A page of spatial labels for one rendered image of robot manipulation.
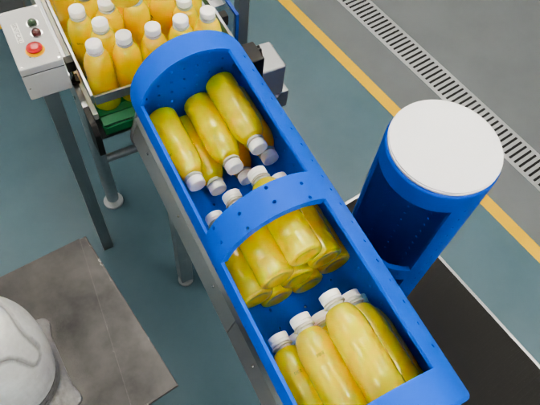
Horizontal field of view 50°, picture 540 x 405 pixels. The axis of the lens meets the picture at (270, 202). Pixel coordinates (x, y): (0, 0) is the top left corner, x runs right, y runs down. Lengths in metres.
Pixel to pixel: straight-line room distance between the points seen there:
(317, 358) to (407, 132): 0.63
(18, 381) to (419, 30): 2.76
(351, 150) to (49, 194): 1.32
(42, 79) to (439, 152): 0.94
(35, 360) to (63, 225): 1.54
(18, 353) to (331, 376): 0.48
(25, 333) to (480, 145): 1.06
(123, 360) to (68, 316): 0.14
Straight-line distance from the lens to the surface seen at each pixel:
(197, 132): 1.30
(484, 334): 2.25
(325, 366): 1.00
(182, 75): 1.34
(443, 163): 1.39
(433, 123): 1.45
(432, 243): 1.56
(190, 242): 1.37
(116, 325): 1.16
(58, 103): 1.65
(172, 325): 2.22
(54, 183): 2.58
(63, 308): 1.19
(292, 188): 1.03
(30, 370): 0.95
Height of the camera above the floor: 2.10
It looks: 59 degrees down
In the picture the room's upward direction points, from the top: 9 degrees clockwise
